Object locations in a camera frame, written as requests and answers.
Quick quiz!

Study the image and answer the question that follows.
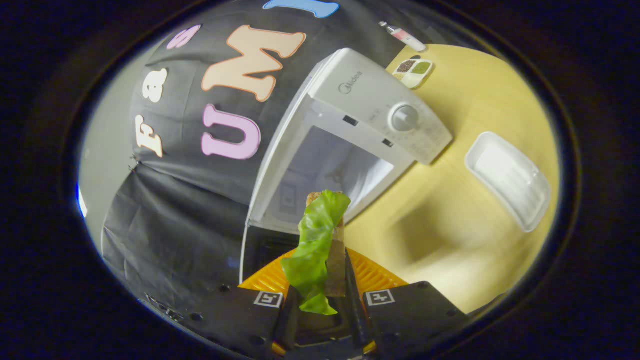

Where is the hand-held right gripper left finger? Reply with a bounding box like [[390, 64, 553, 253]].
[[190, 249, 303, 358]]

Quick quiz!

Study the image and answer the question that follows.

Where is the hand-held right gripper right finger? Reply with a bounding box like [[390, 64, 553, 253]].
[[344, 247, 472, 358]]

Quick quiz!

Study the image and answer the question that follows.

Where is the sandwich with green lettuce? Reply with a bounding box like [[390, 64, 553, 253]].
[[280, 189, 352, 316]]

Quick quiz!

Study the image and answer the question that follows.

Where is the white microwave oven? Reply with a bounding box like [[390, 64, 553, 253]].
[[239, 47, 454, 290]]

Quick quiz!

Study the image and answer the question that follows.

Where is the black backdrop cloth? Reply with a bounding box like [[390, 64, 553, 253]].
[[101, 0, 481, 326]]

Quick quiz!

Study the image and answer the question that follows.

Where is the white rectangular plastic tray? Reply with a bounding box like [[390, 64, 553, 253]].
[[464, 131, 552, 234]]

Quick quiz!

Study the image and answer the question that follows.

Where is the divided plate with grains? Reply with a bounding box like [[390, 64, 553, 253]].
[[392, 57, 435, 90]]

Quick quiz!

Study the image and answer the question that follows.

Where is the small clear bottle pink label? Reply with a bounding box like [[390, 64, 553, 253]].
[[378, 21, 427, 53]]

